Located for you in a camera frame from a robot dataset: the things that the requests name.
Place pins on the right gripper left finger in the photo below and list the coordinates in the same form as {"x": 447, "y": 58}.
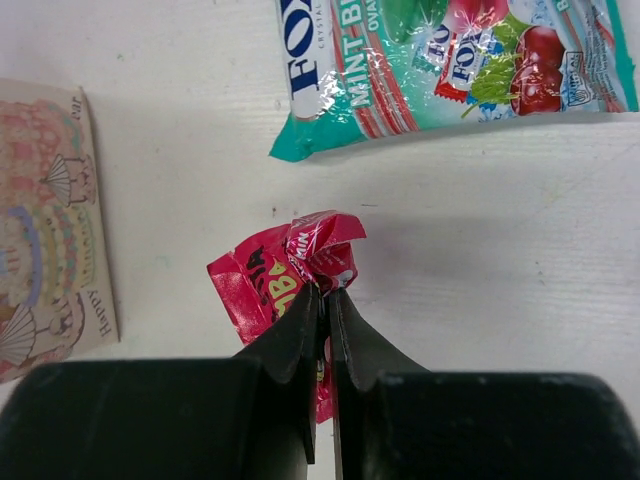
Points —
{"x": 248, "y": 416}

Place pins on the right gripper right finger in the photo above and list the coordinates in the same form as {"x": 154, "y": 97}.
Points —
{"x": 394, "y": 419}

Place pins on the pink small snack packet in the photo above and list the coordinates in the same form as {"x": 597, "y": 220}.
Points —
{"x": 260, "y": 278}

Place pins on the printed bear paper bag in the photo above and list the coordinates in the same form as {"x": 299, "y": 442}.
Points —
{"x": 56, "y": 291}

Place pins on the green Fox's mint bag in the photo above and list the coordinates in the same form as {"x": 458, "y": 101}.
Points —
{"x": 362, "y": 70}

